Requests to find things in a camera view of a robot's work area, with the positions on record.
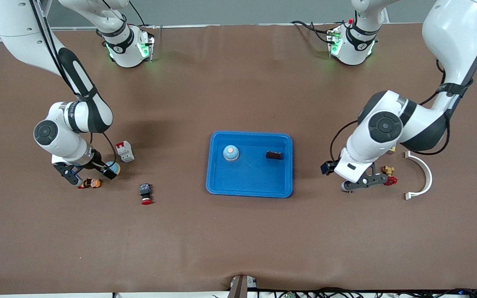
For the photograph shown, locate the brass valve red handwheel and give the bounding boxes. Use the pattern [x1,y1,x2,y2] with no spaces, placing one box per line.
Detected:
[381,166,398,186]

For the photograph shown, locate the table cover mat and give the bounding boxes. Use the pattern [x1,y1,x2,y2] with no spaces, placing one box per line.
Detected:
[0,23,477,295]

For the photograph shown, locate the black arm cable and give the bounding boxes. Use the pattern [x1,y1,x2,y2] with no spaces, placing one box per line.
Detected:
[330,62,477,164]
[29,0,118,168]

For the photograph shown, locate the white curved plastic bracket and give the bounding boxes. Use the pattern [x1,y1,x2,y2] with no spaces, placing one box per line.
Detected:
[404,151,433,201]

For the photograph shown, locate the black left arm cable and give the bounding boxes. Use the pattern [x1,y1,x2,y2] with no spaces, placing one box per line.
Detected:
[330,62,477,164]

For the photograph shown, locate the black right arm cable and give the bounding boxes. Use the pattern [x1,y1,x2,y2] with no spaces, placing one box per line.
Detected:
[29,0,118,168]

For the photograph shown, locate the black base cable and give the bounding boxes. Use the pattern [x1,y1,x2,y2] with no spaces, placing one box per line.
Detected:
[129,0,147,26]
[291,20,333,44]

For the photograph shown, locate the black cable bundle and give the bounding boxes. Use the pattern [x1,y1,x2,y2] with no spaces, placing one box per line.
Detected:
[259,287,477,298]

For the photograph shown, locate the red mushroom pushbutton switch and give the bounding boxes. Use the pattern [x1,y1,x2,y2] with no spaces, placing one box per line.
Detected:
[139,183,154,206]

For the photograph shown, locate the white red circuit breaker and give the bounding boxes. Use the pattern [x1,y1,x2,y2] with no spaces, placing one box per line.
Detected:
[116,141,135,163]

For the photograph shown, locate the blue plastic tray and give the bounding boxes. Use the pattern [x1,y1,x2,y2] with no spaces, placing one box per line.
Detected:
[206,131,294,198]

